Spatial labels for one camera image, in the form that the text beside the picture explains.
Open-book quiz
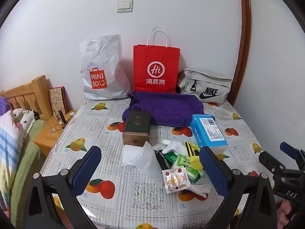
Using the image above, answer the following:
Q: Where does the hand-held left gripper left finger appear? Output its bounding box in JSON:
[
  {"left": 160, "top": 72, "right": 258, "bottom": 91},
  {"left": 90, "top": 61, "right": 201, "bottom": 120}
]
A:
[{"left": 24, "top": 145, "right": 103, "bottom": 229}]

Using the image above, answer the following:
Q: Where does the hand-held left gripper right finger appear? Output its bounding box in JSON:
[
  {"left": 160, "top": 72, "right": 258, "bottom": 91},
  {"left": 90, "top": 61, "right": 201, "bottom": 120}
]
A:
[{"left": 199, "top": 146, "right": 278, "bottom": 229}]

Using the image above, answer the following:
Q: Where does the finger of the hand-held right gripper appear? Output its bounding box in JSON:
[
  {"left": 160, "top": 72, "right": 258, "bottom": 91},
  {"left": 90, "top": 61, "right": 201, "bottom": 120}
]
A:
[
  {"left": 258, "top": 151, "right": 286, "bottom": 179},
  {"left": 279, "top": 142, "right": 305, "bottom": 170}
]

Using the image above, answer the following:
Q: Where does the yellow mini pouch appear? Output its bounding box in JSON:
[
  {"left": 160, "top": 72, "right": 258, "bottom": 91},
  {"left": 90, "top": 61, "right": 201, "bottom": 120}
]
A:
[{"left": 185, "top": 142, "right": 205, "bottom": 172}]

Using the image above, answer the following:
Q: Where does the green wet wipes packet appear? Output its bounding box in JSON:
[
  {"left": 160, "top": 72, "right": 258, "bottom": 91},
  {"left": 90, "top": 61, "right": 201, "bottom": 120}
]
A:
[{"left": 172, "top": 155, "right": 203, "bottom": 184}]

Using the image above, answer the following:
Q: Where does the white tissue paper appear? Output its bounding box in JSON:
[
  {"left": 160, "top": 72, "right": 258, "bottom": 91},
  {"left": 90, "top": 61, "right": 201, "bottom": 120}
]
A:
[{"left": 121, "top": 141, "right": 165, "bottom": 191}]

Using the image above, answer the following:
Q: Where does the person's right hand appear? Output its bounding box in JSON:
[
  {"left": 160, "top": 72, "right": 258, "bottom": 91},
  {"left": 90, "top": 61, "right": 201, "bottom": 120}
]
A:
[{"left": 278, "top": 198, "right": 298, "bottom": 228}]

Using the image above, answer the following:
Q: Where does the white crumpled tissue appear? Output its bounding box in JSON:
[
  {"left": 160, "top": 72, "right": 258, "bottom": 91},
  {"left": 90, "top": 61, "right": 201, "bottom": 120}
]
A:
[{"left": 188, "top": 182, "right": 211, "bottom": 198}]

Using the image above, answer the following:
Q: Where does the fruit print small packet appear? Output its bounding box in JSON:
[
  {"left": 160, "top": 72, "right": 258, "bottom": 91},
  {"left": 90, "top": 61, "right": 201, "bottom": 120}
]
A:
[{"left": 162, "top": 166, "right": 191, "bottom": 192}]

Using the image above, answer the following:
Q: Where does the blue tissue box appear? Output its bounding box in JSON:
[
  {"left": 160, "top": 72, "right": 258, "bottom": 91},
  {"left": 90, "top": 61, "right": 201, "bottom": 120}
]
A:
[{"left": 190, "top": 114, "right": 229, "bottom": 153}]

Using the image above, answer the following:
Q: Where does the dark green sachet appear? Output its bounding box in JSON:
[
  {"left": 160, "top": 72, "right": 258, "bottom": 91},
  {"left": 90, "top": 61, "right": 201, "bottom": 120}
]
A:
[{"left": 163, "top": 151, "right": 179, "bottom": 166}]

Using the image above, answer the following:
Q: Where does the clear glass cup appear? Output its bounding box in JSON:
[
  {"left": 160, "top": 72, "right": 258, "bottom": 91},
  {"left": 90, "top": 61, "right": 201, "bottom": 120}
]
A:
[{"left": 45, "top": 122, "right": 63, "bottom": 134}]

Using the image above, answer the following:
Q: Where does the wooden nightstand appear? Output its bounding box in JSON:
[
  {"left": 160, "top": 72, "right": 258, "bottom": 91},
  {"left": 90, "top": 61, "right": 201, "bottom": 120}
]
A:
[{"left": 33, "top": 110, "right": 78, "bottom": 156}]

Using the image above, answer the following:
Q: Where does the black flat pouch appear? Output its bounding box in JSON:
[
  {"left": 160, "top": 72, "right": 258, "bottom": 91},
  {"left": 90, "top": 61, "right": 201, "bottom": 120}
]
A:
[{"left": 154, "top": 149, "right": 173, "bottom": 172}]

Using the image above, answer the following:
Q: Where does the small dark bottle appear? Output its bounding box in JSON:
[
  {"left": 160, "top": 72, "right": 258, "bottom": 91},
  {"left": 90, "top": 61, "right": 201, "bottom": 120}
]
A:
[{"left": 56, "top": 111, "right": 68, "bottom": 126}]

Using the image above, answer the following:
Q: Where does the green blanket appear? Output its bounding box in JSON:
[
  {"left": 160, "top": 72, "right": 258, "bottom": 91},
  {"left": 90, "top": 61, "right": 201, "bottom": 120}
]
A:
[{"left": 10, "top": 120, "right": 48, "bottom": 222}]

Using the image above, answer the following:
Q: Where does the dark tea box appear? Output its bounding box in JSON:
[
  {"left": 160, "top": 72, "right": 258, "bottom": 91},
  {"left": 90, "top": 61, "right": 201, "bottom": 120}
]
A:
[{"left": 122, "top": 110, "right": 151, "bottom": 146}]

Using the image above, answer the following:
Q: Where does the patterned tan book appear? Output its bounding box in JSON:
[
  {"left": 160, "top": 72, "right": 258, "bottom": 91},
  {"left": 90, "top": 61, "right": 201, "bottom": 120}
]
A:
[{"left": 49, "top": 86, "right": 68, "bottom": 117}]

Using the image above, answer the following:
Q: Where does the white dotted plush toy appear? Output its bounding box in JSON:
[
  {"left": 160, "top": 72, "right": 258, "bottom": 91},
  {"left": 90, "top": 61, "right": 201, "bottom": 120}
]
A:
[{"left": 12, "top": 108, "right": 36, "bottom": 134}]

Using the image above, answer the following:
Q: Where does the purple towel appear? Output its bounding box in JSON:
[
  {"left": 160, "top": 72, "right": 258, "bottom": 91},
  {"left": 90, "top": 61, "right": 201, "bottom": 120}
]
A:
[{"left": 122, "top": 91, "right": 205, "bottom": 127}]

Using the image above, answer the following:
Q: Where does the grey waist bag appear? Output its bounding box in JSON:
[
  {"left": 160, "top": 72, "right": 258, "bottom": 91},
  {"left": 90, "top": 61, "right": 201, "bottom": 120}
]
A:
[{"left": 177, "top": 68, "right": 233, "bottom": 105}]

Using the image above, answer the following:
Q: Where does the wooden headboard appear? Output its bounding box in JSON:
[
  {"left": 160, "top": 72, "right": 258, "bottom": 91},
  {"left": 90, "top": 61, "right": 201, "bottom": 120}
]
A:
[{"left": 0, "top": 75, "right": 54, "bottom": 121}]

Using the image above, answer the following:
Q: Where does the purple plush toy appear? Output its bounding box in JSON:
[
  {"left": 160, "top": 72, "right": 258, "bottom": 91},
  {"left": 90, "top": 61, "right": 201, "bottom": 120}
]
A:
[{"left": 0, "top": 97, "right": 11, "bottom": 114}]

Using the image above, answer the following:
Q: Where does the white plastic shopping bag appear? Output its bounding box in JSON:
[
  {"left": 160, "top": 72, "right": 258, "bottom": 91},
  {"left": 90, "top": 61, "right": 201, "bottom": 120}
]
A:
[{"left": 79, "top": 35, "right": 132, "bottom": 100}]

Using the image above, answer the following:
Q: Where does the red paper bag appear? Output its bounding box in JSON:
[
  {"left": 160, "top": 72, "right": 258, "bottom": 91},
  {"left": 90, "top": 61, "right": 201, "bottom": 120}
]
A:
[{"left": 133, "top": 27, "right": 181, "bottom": 94}]

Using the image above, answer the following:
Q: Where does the brown wooden door frame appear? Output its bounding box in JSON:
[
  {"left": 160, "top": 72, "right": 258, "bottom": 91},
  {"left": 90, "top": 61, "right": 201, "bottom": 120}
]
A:
[{"left": 226, "top": 0, "right": 252, "bottom": 106}]

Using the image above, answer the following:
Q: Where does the white light switch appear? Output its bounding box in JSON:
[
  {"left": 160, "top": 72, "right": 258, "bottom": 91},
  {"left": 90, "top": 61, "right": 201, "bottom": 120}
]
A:
[{"left": 116, "top": 0, "right": 133, "bottom": 13}]

